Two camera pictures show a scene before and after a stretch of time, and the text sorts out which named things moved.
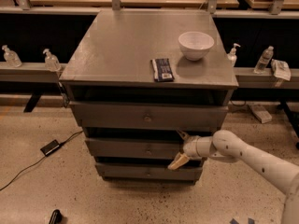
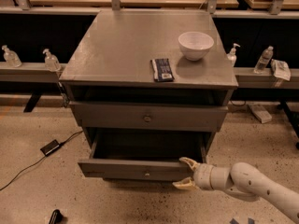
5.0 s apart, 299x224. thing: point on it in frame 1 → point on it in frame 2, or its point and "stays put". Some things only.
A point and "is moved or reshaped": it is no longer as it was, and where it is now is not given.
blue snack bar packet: x=162 y=70 stays put
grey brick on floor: x=260 y=113 stays put
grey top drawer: x=151 y=115 stays put
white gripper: x=191 y=147 → x=204 y=175
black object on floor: x=56 y=217 stays put
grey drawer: x=132 y=147 is moved or reshaped
